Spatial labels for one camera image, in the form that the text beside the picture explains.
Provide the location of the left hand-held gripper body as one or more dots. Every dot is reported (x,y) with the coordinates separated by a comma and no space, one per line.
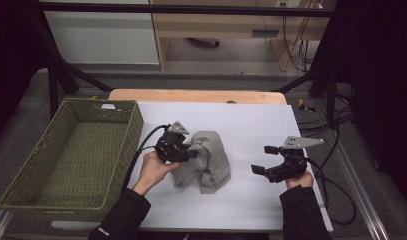
(171,150)

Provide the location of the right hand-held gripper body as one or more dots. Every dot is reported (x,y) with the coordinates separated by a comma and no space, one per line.
(292,165)

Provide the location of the grey cloth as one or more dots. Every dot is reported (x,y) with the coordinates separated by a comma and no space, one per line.
(211,160)

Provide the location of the green woven basket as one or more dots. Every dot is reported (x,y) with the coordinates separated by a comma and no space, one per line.
(77,160)

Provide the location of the person's right hand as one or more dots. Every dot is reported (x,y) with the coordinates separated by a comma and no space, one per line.
(301,182)

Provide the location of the person's left hand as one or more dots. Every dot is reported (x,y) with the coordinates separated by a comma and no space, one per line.
(152,171)

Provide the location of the white table cover sheet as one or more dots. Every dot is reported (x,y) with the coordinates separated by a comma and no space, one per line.
(244,200)

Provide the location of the yellow and black clip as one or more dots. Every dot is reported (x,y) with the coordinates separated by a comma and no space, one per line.
(304,106)

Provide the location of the black metal stand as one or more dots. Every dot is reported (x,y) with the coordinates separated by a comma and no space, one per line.
(329,90)
(52,86)

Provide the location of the black curtain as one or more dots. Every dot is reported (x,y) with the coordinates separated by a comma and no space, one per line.
(11,60)
(384,83)

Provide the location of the light wooden desk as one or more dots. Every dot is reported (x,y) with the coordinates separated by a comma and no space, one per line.
(224,26)

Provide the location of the white cabinet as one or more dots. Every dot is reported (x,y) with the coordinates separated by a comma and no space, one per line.
(101,36)

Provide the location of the aluminium rail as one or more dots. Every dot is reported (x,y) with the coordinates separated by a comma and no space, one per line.
(361,186)

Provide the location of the black metal frame bar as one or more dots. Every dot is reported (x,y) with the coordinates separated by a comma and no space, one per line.
(191,9)

